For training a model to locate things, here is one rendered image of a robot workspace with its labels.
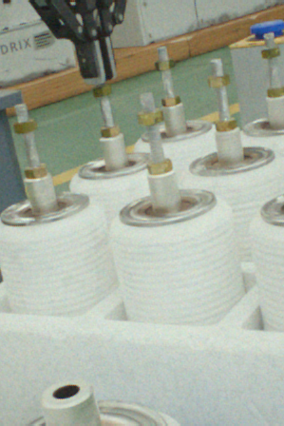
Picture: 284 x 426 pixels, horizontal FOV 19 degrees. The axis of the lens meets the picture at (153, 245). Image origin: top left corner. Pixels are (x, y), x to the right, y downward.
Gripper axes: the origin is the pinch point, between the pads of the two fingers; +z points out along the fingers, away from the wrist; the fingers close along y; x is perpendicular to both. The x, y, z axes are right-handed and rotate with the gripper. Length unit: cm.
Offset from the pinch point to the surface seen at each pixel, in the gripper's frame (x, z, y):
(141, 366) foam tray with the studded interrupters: -13.5, 19.4, -18.4
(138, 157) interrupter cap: -0.8, 9.8, 2.3
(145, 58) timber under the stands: 138, 30, 195
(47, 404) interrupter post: -27.5, 7.0, -40.7
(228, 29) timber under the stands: 128, 30, 240
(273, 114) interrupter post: -10.6, 8.5, 11.7
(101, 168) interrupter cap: 1.8, 10.0, -0.4
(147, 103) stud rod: -13.1, 1.7, -11.2
